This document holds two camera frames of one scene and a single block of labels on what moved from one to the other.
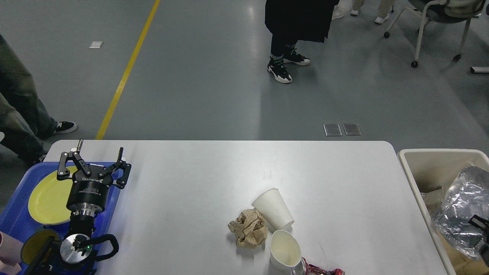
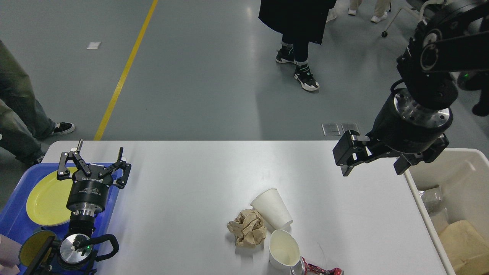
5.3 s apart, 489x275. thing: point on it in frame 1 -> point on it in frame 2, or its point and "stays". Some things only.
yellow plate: (48, 197) stays
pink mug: (10, 252) stays
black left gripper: (88, 195) stays
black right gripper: (483, 223) -> (401, 125)
